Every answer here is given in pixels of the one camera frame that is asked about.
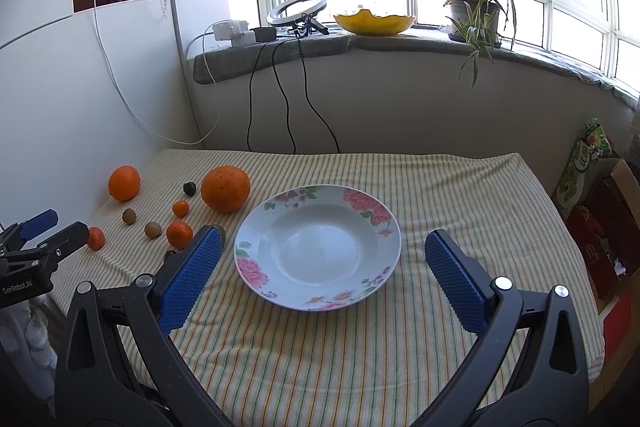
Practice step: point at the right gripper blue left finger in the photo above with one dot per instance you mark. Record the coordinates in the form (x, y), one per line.
(118, 365)

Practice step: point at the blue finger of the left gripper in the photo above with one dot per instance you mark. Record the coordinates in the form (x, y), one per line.
(59, 246)
(37, 222)

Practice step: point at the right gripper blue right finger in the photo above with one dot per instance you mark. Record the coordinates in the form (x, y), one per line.
(527, 366)

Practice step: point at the tangerine edge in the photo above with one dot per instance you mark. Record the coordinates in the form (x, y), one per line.
(96, 239)

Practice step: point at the brown longan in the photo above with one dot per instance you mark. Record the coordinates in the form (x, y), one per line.
(152, 230)
(129, 216)

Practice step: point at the smooth oval orange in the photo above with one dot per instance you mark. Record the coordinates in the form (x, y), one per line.
(124, 183)

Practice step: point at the tangerine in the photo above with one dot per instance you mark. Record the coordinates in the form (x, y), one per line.
(179, 234)

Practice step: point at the small kumquat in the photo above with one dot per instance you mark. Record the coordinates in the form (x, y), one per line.
(181, 208)

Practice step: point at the dark plum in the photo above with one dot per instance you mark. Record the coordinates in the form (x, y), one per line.
(189, 188)

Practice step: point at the large orange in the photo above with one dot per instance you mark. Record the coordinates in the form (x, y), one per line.
(225, 189)

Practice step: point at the white floral plate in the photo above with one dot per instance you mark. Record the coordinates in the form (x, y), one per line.
(317, 248)

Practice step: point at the green brown kiwi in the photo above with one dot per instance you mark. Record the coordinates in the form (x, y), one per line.
(220, 231)

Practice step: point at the striped tablecloth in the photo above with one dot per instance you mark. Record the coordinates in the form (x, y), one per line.
(379, 362)

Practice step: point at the green snack bag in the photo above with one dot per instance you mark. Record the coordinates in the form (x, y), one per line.
(590, 151)

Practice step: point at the white power strip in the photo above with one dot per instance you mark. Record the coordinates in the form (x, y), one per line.
(235, 31)

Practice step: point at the black power adapter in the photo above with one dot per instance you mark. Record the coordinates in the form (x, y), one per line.
(265, 34)

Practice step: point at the yellow melon bowl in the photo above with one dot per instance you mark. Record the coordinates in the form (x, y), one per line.
(365, 23)

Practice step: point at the potted spider plant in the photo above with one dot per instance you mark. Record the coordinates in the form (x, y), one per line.
(475, 23)

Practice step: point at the ring light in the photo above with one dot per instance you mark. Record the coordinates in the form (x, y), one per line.
(298, 17)

